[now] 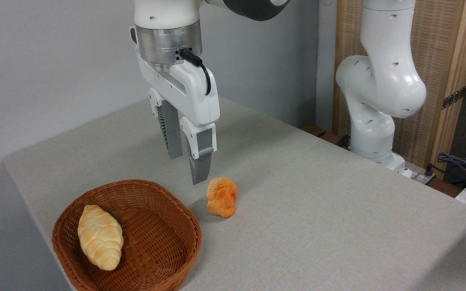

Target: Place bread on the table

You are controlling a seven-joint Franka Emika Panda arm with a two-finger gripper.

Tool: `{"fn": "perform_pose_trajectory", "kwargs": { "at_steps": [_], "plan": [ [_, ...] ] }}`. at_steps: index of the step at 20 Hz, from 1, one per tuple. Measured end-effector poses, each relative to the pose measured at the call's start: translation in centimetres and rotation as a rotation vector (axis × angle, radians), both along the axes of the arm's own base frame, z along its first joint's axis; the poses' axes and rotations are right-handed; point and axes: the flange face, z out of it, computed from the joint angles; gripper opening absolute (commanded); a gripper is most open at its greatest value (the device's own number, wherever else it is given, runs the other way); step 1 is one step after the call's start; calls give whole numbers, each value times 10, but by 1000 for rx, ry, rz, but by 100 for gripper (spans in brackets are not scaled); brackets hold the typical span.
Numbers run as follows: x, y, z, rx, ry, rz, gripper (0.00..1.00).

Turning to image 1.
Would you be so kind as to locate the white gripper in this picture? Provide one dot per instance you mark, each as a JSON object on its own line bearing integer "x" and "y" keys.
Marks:
{"x": 194, "y": 95}

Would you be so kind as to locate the long braided bread loaf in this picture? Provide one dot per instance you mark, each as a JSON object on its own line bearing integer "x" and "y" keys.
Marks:
{"x": 99, "y": 238}

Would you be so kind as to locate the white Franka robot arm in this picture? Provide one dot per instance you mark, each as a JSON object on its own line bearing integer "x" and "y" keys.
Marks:
{"x": 382, "y": 81}

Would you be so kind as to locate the orange knot bread roll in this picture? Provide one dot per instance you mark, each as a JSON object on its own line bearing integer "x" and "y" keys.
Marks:
{"x": 221, "y": 197}

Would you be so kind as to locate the brown wicker basket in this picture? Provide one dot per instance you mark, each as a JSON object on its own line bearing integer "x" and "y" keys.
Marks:
{"x": 156, "y": 242}

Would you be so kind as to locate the wooden woven screen panel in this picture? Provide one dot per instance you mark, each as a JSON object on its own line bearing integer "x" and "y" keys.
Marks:
{"x": 431, "y": 40}

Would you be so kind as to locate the metal screen hinge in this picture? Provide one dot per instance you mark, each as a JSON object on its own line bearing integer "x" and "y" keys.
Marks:
{"x": 454, "y": 98}

